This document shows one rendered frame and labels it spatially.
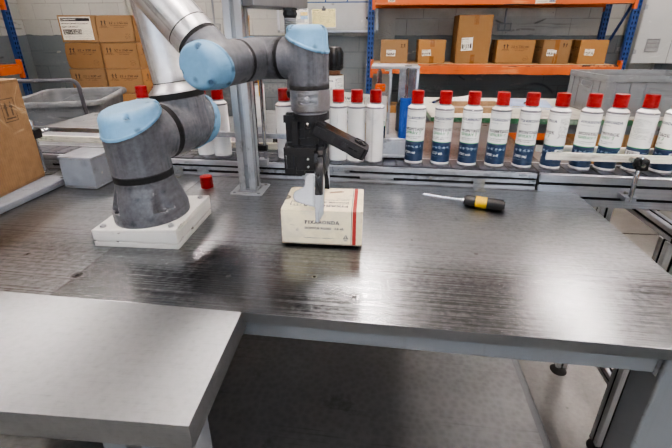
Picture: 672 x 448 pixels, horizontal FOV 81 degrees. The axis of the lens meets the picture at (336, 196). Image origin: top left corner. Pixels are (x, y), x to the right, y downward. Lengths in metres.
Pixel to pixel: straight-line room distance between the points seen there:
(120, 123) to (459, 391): 1.16
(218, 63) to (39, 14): 6.52
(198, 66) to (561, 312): 0.67
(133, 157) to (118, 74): 3.97
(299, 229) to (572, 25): 5.52
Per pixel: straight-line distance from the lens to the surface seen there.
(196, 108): 0.93
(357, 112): 1.12
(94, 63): 4.89
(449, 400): 1.37
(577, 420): 1.77
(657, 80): 2.79
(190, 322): 0.66
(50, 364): 0.67
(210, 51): 0.66
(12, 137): 1.33
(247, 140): 1.05
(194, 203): 0.95
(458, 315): 0.66
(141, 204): 0.86
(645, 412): 0.86
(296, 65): 0.74
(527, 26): 5.87
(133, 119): 0.83
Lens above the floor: 1.23
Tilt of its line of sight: 22 degrees down
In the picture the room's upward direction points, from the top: straight up
